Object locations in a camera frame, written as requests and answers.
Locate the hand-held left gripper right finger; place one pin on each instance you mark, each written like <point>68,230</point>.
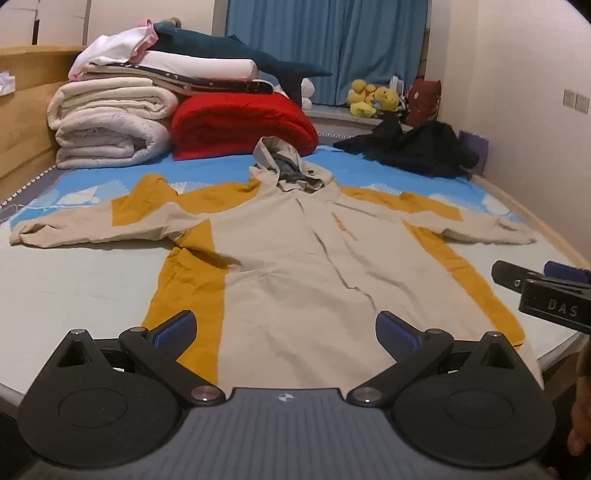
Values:
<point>396,333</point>

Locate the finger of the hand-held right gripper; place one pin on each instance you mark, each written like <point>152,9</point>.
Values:
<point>510,274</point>
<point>565,271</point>

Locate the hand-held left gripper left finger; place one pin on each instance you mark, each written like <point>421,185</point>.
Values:
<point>178,331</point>

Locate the beige and mustard hooded jacket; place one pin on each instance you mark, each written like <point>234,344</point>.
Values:
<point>277,254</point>

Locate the black clothes pile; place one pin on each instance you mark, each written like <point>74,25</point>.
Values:
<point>415,147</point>

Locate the person's right hand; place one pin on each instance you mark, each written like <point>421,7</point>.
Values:
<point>582,424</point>

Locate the blue and white printed bedsheet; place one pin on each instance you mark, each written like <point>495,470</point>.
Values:
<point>69,286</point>

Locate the purple bag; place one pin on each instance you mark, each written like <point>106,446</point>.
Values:
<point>480,147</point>

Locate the dark red cushion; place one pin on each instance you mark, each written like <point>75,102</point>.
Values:
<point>422,101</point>

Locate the yellow plush toy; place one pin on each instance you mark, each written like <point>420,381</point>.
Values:
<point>387,98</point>
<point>361,99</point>

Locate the red folded blanket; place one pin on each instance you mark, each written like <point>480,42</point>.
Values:
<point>240,122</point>

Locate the white folded quilt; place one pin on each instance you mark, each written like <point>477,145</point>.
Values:
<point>106,120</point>

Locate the white plush toy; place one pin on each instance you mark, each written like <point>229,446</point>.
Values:
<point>307,90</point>

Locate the wooden headboard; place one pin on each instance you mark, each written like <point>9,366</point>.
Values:
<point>27,120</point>

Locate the white folded blanket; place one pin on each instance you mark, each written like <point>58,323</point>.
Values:
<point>198,67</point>

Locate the dark teal shark plush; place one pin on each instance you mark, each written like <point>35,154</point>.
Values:
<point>221,50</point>

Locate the pink and white cloth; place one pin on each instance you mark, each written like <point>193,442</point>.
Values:
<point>115,48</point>

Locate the blue curtain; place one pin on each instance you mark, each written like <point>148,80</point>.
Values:
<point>332,41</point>

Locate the wooden bed frame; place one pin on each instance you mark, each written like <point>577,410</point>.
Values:
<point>545,221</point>

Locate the wall switch plate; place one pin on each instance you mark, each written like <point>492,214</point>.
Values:
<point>582,104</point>
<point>569,98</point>

